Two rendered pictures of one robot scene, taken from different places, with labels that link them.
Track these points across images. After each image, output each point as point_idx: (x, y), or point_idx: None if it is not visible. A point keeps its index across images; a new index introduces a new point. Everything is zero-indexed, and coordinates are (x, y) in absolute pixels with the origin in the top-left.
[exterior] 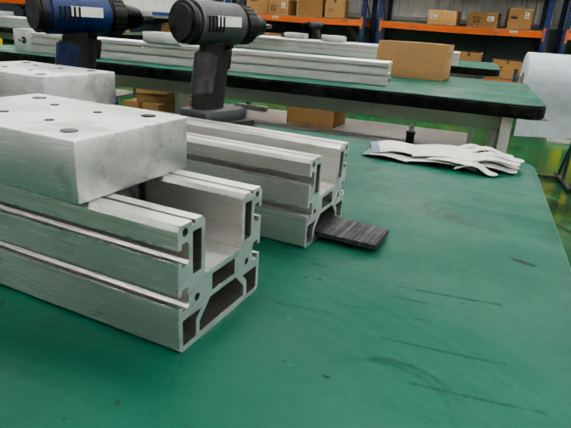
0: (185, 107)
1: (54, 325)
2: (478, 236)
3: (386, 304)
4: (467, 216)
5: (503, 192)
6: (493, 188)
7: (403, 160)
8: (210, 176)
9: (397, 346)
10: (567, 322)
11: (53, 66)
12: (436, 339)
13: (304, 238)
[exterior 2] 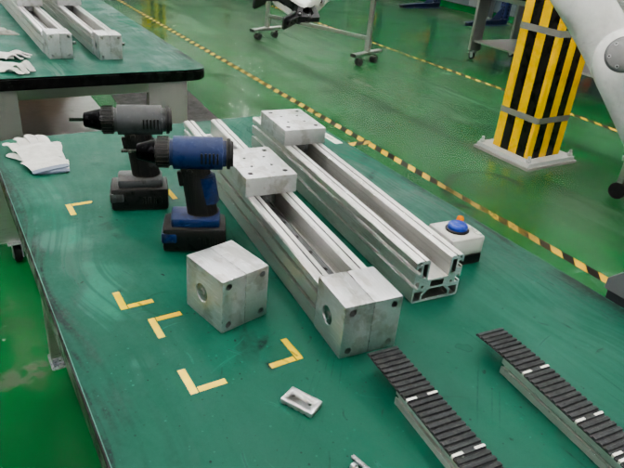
0: (160, 177)
1: None
2: (159, 135)
3: None
4: None
5: (86, 138)
6: (83, 140)
7: (68, 160)
8: (259, 122)
9: (243, 132)
10: (201, 123)
11: (243, 162)
12: (233, 130)
13: None
